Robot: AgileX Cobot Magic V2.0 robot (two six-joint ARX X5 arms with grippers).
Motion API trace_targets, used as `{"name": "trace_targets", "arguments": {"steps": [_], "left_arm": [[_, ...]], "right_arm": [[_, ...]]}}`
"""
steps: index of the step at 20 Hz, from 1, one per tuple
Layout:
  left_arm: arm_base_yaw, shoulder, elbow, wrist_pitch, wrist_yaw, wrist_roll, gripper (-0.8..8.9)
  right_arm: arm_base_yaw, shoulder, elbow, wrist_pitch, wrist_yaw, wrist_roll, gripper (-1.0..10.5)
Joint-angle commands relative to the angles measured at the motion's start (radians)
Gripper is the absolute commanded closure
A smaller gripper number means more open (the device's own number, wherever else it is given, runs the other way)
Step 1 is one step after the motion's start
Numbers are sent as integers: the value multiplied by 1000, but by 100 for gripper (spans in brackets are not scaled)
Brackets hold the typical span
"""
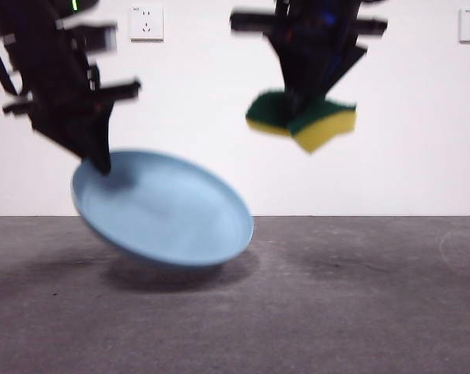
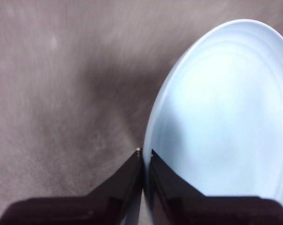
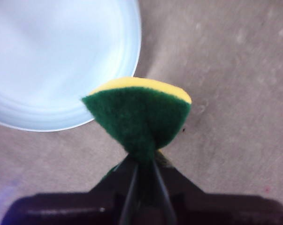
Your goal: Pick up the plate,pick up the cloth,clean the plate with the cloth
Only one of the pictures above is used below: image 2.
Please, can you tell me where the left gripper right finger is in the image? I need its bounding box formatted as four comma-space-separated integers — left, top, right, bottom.
146, 149, 283, 225

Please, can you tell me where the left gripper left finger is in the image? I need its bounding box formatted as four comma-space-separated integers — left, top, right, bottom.
0, 148, 143, 225

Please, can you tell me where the blue round plate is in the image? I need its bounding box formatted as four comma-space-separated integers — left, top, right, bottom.
121, 18, 283, 225

